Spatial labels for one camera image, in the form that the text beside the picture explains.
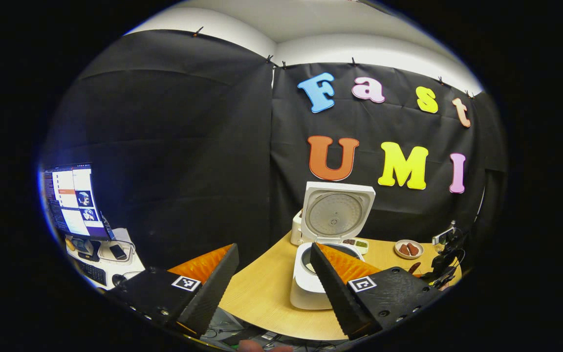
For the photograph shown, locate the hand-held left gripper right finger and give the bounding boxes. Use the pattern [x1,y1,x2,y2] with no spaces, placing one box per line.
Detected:
[311,243,446,341]

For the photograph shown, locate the black keyboard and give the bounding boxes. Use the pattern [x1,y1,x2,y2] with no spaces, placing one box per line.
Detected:
[74,259,108,286]

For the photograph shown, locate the black backdrop cloth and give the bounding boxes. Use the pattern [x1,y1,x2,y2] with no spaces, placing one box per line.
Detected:
[40,29,509,272]

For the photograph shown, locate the white plate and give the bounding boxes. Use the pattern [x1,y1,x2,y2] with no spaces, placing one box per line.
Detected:
[394,239,425,260]

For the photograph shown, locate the white compartment tray of beans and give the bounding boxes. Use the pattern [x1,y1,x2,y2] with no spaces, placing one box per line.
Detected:
[341,238,369,255]

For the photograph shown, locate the white rice cooker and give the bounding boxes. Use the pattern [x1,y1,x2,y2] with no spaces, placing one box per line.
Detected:
[290,182,376,310]

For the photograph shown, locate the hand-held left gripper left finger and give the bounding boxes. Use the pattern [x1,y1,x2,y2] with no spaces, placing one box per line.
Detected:
[107,244,241,338]

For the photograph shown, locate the computer monitor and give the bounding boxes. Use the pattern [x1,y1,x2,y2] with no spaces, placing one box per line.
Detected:
[42,164,113,240]

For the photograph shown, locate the white toaster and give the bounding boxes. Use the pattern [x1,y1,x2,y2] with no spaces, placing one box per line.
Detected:
[290,210,304,246]

